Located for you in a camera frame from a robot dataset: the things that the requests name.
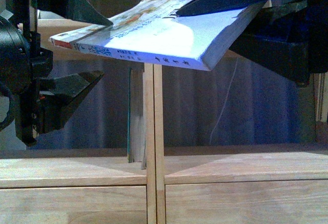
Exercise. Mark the upper right wooden drawer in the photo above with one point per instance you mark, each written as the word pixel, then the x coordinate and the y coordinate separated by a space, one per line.
pixel 299 201

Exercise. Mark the upper left wooden drawer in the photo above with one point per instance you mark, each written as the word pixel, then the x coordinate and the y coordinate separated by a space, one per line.
pixel 74 205

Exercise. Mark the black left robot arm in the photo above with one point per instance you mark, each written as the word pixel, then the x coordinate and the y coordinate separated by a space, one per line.
pixel 14 69

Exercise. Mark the blue white paperback book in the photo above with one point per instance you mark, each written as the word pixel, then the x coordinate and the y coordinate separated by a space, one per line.
pixel 152 32

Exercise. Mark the wooden shelf unit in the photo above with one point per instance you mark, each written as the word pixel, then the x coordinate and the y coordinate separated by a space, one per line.
pixel 67 175
pixel 238 145

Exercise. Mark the wooden drawer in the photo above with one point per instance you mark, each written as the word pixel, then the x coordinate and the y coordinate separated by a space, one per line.
pixel 299 201
pixel 74 205

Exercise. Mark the thin upright book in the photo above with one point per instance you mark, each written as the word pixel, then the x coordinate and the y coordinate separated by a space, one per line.
pixel 144 154

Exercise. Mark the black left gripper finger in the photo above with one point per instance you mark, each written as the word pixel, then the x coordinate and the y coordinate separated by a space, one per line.
pixel 83 11

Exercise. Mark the right wooden shelf unit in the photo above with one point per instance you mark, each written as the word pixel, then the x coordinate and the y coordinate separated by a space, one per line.
pixel 238 145

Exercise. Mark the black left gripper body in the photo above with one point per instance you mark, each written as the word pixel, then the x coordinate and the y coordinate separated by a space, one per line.
pixel 39 62

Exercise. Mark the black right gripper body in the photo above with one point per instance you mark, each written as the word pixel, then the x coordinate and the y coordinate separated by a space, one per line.
pixel 317 50

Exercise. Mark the left wooden shelf unit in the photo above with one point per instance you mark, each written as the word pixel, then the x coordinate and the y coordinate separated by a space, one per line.
pixel 67 175

